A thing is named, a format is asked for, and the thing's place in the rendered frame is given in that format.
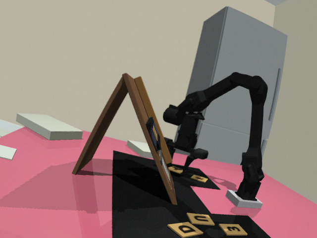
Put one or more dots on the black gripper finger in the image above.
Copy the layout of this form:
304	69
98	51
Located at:
188	161
171	152

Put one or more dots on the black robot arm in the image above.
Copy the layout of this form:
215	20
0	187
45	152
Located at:
199	100

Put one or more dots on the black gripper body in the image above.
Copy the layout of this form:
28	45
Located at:
185	142

